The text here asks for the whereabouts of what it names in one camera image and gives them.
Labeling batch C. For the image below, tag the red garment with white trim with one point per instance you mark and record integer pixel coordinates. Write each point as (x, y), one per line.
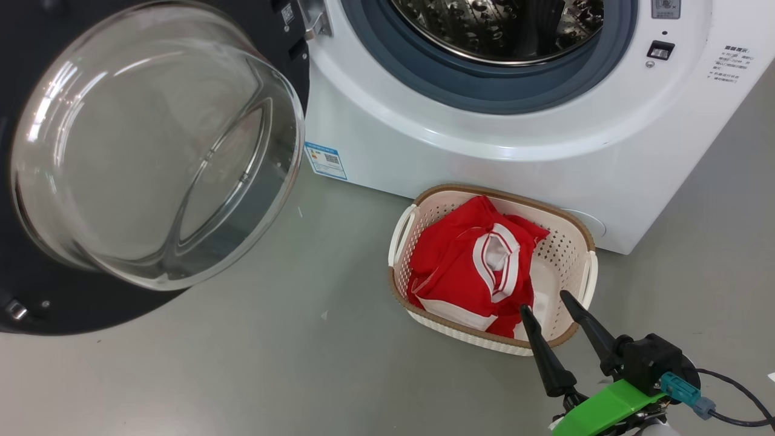
(454, 266)

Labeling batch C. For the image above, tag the grey instruction sticker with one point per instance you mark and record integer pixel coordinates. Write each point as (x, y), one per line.
(666, 8)

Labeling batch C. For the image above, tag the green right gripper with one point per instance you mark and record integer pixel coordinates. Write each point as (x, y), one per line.
(599, 412)

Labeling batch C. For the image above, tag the white front-load washing machine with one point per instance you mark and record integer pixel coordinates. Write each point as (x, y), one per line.
(484, 151)

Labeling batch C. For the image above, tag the glass washing machine door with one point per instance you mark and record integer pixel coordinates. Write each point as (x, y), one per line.
(151, 151)

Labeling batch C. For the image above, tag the metal door hinge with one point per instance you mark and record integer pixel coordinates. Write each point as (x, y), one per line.
(315, 21)

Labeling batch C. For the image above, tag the blue energy label sticker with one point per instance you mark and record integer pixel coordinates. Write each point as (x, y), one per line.
(326, 160)

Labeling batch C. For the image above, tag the steel perforated washer drum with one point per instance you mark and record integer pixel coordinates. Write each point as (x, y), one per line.
(484, 30)

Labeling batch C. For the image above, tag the round white filter cover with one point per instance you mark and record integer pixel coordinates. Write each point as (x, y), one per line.
(590, 223)

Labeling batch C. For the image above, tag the cream perforated basket brown rim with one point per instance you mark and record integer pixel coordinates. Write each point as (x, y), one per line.
(566, 260)

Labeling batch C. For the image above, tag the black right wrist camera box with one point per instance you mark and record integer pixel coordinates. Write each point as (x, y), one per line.
(654, 360)

